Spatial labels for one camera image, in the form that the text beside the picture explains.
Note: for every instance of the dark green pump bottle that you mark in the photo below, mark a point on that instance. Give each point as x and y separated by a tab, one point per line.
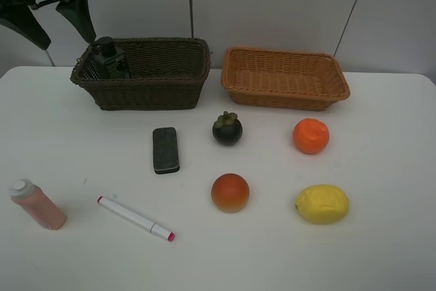
110	60

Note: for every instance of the pink bottle white cap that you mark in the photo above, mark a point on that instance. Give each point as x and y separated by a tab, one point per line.
37	204

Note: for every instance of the black felt whiteboard eraser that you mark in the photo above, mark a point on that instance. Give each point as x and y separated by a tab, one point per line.
165	150

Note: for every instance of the dark purple mangosteen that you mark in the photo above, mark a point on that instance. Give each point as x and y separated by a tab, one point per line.
227	129

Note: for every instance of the white marker pink caps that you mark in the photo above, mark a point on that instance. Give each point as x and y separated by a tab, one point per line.
135	218

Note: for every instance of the red orange peach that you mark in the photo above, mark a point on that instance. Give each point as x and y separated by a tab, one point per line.
230	193

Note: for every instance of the orange tangerine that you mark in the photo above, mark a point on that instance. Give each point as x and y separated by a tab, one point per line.
311	136

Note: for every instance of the yellow lemon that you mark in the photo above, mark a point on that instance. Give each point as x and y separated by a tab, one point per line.
322	204

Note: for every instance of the dark brown wicker basket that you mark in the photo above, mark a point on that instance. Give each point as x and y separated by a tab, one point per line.
166	73

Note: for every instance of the orange wicker basket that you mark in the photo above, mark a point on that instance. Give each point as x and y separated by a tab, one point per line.
283	79

